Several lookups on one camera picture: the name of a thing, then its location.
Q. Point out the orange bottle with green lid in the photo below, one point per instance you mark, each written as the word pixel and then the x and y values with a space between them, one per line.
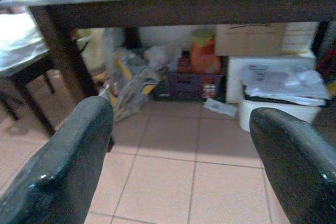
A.
pixel 204 56

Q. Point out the purple plastic crate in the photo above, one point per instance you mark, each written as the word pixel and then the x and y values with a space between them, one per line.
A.
pixel 191 85

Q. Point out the white plastic bucket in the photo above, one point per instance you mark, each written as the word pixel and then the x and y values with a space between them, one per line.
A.
pixel 275 115

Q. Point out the brown cardboard box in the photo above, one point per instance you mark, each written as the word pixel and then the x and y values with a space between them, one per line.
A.
pixel 249 39

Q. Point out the clear plastic bag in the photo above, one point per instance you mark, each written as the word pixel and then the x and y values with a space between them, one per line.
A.
pixel 283 79

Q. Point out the colourful printed plastic bag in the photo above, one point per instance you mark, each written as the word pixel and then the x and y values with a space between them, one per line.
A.
pixel 131 85

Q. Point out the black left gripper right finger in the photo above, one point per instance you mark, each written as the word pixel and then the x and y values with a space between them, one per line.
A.
pixel 296 169

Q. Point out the dark wooden table grey top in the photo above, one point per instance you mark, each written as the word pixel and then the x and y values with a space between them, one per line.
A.
pixel 183 9

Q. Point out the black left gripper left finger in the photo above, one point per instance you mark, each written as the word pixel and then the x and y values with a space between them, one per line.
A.
pixel 60 169

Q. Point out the white crumpled plastic bag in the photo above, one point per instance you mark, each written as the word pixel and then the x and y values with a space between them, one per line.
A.
pixel 160 56

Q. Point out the dark chair with white cushion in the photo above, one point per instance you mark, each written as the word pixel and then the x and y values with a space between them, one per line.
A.
pixel 18 43

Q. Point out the white foam box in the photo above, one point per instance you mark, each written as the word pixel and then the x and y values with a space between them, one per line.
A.
pixel 233 77

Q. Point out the white paper sheet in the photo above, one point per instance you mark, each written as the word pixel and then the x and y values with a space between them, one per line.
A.
pixel 220 107

